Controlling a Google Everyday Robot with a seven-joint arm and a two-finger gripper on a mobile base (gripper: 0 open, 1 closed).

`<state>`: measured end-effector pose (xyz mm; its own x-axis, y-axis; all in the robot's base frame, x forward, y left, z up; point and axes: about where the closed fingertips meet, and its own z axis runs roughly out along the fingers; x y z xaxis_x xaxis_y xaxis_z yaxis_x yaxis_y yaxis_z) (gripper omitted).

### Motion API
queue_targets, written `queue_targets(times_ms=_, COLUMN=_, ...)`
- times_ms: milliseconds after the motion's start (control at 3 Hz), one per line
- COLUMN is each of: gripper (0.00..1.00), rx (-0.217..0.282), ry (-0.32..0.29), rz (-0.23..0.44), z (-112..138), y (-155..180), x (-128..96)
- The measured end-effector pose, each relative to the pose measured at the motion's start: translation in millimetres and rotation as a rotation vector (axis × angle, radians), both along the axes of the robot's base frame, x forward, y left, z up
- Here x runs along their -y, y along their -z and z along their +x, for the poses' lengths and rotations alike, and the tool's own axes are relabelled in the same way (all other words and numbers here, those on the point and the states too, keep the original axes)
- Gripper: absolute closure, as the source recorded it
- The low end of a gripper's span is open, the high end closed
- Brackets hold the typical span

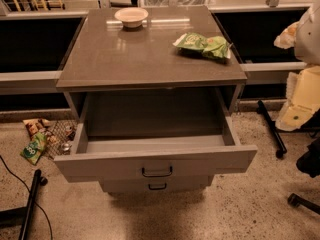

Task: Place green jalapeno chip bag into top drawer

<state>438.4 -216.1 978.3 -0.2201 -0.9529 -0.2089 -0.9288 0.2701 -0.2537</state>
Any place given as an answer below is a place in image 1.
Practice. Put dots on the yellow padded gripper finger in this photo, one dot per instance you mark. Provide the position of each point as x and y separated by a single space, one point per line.
302 99

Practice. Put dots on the green jalapeno chip bag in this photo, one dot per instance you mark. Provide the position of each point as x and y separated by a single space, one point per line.
216 47

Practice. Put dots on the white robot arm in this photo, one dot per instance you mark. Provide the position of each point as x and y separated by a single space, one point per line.
304 37

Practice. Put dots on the grey drawer cabinet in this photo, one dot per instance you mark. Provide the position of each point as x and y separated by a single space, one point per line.
107 57

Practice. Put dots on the open grey top drawer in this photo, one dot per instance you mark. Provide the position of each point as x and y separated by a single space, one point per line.
121 132

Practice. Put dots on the grey lower drawer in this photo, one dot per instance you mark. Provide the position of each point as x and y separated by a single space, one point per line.
176 183

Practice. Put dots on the brown snack bag on floor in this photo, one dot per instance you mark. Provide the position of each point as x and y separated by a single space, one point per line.
37 125

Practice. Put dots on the green snack bag on floor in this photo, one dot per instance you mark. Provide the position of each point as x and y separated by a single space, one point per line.
34 149

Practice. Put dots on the black stand leg right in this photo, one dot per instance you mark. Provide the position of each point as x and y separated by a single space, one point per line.
281 149

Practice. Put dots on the black stand leg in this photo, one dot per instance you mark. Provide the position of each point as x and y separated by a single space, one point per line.
281 149
22 216

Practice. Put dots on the black chair base caster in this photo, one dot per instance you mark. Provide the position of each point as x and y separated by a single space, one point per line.
308 163

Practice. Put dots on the white paper bowl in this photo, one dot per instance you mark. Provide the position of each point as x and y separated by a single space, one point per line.
132 17

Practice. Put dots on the silver can in basket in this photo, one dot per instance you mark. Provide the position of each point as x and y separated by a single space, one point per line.
65 147

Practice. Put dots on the black stand leg left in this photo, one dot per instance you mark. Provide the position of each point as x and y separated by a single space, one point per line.
22 216

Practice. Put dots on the black lower drawer handle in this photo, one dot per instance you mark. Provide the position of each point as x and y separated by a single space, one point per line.
157 187

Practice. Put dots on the black drawer handle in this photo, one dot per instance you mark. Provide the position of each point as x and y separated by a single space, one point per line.
157 187
156 174

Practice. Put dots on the black top drawer handle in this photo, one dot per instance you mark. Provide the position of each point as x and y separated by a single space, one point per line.
156 174

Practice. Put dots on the black wire basket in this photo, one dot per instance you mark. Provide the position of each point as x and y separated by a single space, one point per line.
60 131

